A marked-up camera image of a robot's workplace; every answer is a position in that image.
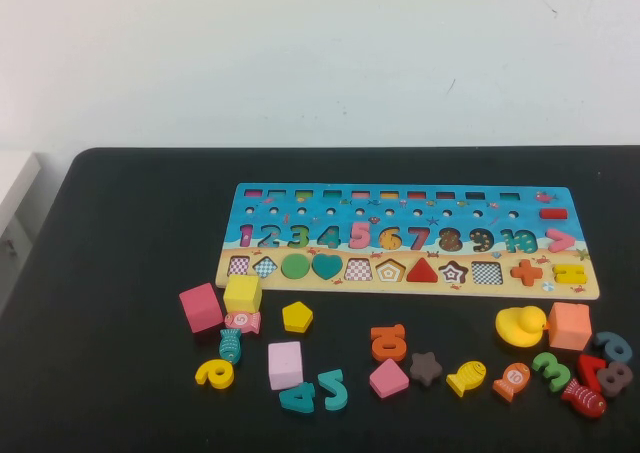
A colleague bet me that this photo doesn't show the teal number two piece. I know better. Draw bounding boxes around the teal number two piece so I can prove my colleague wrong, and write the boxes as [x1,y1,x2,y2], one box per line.
[317,368,350,412]

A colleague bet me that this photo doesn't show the teal fish piece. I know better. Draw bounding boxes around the teal fish piece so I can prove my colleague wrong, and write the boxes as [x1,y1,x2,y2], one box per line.
[218,328,243,365]

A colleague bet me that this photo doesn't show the orange plus sign piece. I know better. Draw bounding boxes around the orange plus sign piece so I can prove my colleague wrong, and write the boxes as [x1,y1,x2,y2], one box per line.
[510,259,544,288]

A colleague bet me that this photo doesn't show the yellow fish piece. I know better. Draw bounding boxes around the yellow fish piece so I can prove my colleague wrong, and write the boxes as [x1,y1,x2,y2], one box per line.
[445,360,487,398]

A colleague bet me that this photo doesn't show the red triangle piece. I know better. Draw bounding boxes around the red triangle piece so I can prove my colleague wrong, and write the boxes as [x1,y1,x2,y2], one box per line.
[405,256,440,284]

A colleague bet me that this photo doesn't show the grey-blue number six piece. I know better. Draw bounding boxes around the grey-blue number six piece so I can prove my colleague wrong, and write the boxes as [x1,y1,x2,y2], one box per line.
[593,331,633,365]

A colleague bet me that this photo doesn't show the green circle piece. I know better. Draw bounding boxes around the green circle piece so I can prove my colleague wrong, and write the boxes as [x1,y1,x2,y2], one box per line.
[280,253,312,280]

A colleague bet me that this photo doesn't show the colourful wooden puzzle board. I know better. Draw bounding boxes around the colourful wooden puzzle board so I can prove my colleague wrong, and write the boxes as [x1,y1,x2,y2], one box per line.
[214,181,601,302]

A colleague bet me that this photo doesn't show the teal number four piece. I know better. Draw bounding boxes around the teal number four piece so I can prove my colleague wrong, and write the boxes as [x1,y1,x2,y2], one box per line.
[278,381,317,414]

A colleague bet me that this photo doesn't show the light pink cube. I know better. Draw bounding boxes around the light pink cube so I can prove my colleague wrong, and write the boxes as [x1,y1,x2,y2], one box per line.
[267,341,305,391]

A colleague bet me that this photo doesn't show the pink number five piece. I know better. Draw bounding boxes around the pink number five piece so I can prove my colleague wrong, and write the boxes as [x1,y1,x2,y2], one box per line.
[349,221,373,251]

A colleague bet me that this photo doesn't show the teal heart piece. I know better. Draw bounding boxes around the teal heart piece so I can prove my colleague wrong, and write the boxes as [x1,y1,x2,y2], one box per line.
[311,254,345,281]

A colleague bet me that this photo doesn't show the white cabinet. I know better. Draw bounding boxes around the white cabinet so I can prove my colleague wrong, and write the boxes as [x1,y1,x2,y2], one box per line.
[0,150,42,319]

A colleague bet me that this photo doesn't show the yellow equals sign piece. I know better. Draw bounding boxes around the yellow equals sign piece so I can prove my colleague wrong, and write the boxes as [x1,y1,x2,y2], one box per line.
[552,263,587,290]

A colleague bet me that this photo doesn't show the green number three piece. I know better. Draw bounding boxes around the green number three piece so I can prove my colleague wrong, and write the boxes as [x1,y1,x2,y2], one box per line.
[531,351,572,393]

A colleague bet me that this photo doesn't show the pink greater-than sign piece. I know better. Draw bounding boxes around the pink greater-than sign piece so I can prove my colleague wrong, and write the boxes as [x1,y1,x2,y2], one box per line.
[545,228,574,254]

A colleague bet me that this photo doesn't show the yellow cube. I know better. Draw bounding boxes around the yellow cube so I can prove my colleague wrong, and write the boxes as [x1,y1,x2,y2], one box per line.
[222,274,263,315]

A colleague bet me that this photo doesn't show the brown number eight piece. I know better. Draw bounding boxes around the brown number eight piece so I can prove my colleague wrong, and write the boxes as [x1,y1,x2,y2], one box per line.
[595,361,634,399]

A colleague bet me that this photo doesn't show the dark pink cube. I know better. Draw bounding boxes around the dark pink cube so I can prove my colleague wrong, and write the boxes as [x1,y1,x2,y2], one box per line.
[178,282,225,334]

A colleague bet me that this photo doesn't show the orange number ten piece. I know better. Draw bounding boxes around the orange number ten piece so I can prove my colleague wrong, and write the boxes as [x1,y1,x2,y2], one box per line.
[370,323,407,363]

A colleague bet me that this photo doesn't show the brown star piece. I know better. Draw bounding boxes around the brown star piece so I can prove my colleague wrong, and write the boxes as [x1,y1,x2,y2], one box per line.
[409,351,444,388]

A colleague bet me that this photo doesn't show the yellow number nine piece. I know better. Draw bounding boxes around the yellow number nine piece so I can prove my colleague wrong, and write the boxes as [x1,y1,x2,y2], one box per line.
[194,358,236,390]

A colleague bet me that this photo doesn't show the orange fish piece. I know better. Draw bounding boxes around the orange fish piece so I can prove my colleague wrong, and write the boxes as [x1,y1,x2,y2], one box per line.
[492,362,531,403]

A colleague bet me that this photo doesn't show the yellow pentagon piece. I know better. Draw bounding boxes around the yellow pentagon piece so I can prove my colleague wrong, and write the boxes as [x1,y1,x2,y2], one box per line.
[282,301,314,334]

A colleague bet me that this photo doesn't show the yellow rubber duck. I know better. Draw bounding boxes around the yellow rubber duck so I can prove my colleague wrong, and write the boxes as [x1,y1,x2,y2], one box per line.
[495,305,550,349]

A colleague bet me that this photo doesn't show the pink diamond piece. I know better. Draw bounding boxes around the pink diamond piece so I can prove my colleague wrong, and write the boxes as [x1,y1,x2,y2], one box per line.
[369,358,410,395]

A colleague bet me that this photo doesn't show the red fish piece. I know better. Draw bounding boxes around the red fish piece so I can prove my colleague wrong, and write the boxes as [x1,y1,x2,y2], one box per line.
[560,378,608,419]

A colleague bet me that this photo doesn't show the red number seven piece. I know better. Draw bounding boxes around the red number seven piece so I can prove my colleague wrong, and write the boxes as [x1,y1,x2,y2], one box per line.
[576,353,608,393]

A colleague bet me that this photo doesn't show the pink fish piece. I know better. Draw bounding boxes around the pink fish piece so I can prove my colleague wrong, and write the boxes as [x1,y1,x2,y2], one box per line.
[223,310,262,335]

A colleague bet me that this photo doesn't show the salmon orange cube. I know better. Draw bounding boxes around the salmon orange cube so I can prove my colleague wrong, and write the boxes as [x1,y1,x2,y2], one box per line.
[547,301,593,352]

